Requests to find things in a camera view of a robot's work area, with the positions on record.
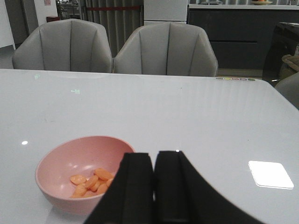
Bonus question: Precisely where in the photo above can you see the grey right armchair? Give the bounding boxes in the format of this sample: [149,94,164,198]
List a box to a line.
[114,22,218,77]

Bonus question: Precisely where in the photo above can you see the grey left armchair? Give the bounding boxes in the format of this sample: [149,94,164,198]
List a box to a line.
[12,19,113,73]

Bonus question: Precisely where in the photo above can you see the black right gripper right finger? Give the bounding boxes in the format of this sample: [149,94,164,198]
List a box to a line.
[154,151,260,224]

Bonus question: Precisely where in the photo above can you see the white cabinet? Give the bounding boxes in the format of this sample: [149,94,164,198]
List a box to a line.
[143,0,189,25]

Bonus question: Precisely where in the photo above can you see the grey armchair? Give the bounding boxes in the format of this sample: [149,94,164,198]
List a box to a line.
[114,22,218,77]
[12,19,113,73]

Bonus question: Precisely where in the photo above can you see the grey curtain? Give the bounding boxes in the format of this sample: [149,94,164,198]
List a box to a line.
[78,0,144,57]

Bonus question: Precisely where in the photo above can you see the red bin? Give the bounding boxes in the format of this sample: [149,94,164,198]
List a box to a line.
[46,16,60,22]

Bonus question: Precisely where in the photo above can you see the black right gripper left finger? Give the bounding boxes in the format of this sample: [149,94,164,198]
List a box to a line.
[84,153,153,224]

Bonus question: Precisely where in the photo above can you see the dark grey counter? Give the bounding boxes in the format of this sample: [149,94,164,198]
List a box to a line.
[187,4,299,70]

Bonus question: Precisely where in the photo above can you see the orange ham slices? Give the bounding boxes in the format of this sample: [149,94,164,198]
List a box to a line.
[70,168,114,198]

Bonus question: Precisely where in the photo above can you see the fruit plate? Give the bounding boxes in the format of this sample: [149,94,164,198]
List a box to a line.
[251,0,273,6]

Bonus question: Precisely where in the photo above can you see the pink bowl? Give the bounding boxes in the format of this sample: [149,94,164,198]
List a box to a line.
[36,136,134,215]

